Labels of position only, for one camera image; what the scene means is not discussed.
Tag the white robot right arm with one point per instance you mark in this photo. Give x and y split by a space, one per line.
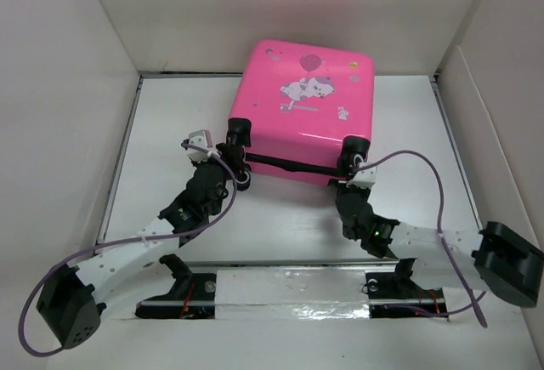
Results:
495 259

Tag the pink hard-shell suitcase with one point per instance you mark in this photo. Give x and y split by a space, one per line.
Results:
303 112

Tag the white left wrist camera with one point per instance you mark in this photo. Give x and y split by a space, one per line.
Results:
199 144

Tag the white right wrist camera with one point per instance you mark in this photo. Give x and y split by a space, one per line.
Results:
365 176

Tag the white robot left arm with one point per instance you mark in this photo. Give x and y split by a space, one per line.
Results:
74 292

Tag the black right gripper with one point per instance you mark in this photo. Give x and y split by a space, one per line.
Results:
342 188

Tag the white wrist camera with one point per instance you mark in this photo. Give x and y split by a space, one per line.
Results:
365 176
199 144

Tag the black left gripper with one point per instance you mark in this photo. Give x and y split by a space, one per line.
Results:
232 158

